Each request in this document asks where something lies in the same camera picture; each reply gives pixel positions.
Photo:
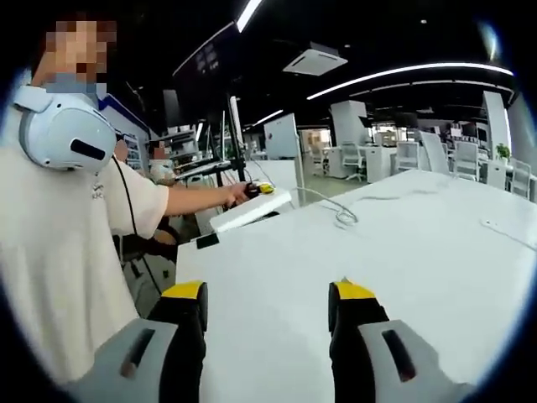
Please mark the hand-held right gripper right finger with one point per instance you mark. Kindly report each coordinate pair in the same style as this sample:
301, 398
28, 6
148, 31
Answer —
356, 344

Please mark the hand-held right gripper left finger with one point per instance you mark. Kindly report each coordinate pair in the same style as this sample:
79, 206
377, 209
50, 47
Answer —
180, 336

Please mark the white power strip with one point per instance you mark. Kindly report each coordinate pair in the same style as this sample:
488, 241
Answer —
251, 210

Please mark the long ceiling light strip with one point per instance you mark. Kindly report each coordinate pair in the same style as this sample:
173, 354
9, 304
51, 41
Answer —
247, 17
419, 68

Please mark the person's left hand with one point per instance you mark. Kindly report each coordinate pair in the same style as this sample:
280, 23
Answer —
237, 194

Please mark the white low partition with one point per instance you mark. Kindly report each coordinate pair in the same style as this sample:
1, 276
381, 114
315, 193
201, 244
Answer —
274, 176

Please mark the black tripod stand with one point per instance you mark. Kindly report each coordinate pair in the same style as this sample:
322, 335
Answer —
235, 134

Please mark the white whiteboard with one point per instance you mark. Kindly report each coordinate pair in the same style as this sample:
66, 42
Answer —
282, 136

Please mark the storage shelf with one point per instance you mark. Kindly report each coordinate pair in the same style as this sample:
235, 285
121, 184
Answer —
180, 142

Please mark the white table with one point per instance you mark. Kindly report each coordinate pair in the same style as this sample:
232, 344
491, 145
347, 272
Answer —
377, 252

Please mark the ceiling air conditioner unit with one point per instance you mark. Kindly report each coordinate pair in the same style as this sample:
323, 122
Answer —
314, 59

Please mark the group of white office chairs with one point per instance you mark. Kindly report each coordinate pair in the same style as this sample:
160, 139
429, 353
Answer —
465, 157

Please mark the green potted plant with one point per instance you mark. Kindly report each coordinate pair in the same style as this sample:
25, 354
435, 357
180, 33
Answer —
503, 152

